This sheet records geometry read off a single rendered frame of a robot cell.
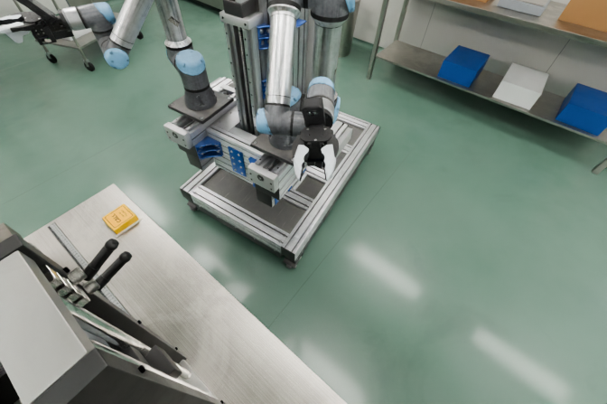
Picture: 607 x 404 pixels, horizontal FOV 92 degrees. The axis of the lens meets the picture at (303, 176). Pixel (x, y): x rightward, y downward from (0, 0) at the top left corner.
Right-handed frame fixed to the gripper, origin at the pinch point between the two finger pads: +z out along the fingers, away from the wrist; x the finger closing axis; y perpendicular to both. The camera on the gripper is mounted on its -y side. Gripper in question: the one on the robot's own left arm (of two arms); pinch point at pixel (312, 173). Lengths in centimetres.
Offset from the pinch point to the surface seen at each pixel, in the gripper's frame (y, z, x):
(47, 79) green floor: 85, -205, 289
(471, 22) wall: 85, -271, -130
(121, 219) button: 23, -3, 59
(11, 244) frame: -23.7, 29.5, 22.6
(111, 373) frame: -20.6, 37.6, 10.4
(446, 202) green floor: 136, -93, -80
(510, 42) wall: 97, -249, -161
